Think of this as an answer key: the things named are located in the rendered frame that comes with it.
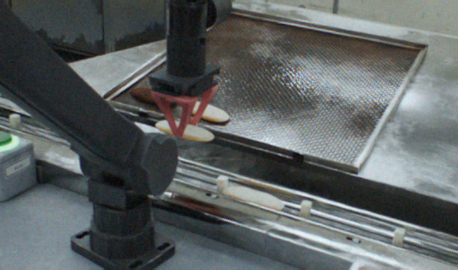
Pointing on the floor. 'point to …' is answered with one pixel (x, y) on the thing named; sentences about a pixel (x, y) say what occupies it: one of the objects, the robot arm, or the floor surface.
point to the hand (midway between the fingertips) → (184, 126)
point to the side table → (16, 229)
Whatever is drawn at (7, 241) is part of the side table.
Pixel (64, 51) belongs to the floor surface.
